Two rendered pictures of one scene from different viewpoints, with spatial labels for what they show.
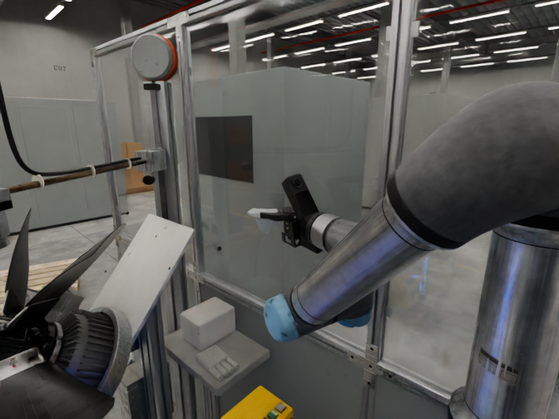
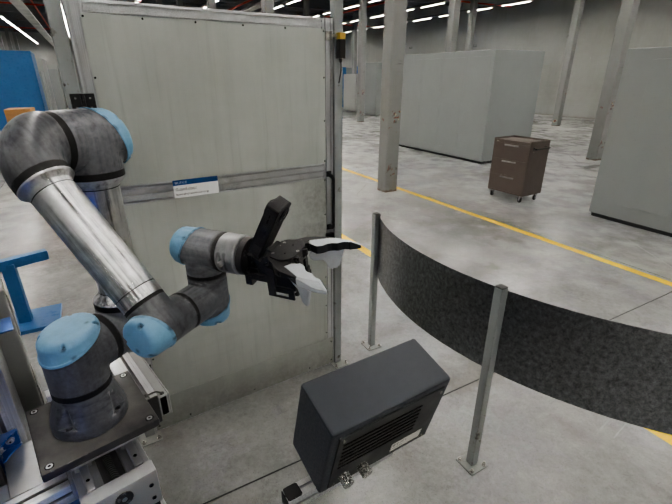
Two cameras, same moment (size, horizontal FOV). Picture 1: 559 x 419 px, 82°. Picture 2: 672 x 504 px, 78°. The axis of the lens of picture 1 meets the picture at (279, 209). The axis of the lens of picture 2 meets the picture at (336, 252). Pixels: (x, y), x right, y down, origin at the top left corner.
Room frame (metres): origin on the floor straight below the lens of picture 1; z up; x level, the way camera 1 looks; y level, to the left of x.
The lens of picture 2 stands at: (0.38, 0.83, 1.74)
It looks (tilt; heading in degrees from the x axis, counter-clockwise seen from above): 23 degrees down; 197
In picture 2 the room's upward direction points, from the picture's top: straight up
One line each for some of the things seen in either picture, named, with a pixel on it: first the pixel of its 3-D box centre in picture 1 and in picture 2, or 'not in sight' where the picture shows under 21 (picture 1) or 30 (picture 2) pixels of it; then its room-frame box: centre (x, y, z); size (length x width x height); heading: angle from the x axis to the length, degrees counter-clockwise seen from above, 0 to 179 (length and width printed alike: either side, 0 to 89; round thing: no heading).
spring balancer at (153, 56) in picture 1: (155, 58); not in sight; (1.25, 0.45, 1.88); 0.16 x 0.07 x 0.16; 84
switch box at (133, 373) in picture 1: (145, 392); not in sight; (0.94, 0.47, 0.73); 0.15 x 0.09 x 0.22; 139
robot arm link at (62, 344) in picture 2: not in sight; (76, 351); (-0.16, 0.09, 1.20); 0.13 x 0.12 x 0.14; 174
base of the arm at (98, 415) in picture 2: not in sight; (86, 397); (-0.15, 0.09, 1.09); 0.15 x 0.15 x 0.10
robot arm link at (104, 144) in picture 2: not in sight; (107, 239); (-0.29, 0.11, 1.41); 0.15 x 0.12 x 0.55; 174
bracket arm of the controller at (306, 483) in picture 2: not in sight; (340, 471); (-0.17, 0.67, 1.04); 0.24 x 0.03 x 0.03; 139
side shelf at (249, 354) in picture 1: (212, 348); not in sight; (1.03, 0.25, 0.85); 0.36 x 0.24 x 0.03; 49
